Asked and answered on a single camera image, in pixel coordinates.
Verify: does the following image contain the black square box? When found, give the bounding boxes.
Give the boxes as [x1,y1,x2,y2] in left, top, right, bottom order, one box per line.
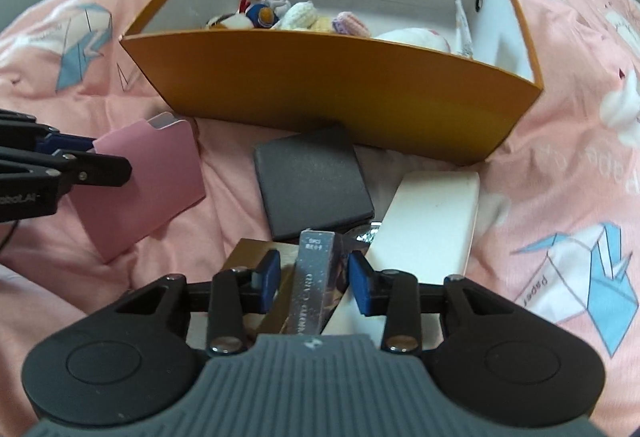
[252,126,376,242]

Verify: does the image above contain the cream crochet bunny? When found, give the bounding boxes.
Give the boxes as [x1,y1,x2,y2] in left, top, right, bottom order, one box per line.
[272,1,373,38]

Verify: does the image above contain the brown hamster plush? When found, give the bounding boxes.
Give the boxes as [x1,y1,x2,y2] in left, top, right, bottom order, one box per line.
[204,0,293,31]

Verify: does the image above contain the pink printed blanket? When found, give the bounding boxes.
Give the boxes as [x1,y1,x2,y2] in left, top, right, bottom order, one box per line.
[0,0,640,437]

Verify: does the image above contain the white rabbit plush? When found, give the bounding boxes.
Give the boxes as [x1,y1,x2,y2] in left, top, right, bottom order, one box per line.
[372,27,451,54]

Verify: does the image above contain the white long box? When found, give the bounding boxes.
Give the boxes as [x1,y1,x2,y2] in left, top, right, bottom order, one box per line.
[322,170,482,335]

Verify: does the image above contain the glitter compact mirror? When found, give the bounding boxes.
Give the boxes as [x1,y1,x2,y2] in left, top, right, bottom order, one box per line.
[347,221,385,245]

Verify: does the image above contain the shiny silver card box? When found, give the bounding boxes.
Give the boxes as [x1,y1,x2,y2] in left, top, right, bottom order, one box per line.
[222,228,351,337]

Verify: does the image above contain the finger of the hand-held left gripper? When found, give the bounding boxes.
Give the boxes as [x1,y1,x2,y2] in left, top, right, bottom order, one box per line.
[0,110,98,158]
[0,148,133,189]

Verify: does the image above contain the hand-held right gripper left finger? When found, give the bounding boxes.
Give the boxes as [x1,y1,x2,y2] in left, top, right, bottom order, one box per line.
[112,249,282,357]

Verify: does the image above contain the orange cardboard box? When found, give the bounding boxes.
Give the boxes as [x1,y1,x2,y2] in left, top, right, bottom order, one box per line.
[120,0,544,166]

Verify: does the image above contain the pink card holder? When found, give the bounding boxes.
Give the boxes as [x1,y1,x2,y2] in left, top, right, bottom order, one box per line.
[67,113,207,264]

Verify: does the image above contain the white squeeze tube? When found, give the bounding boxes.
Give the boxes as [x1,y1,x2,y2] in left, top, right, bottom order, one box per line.
[452,0,476,60]

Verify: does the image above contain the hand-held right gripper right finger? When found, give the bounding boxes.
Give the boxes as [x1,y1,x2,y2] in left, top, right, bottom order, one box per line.
[348,251,506,354]

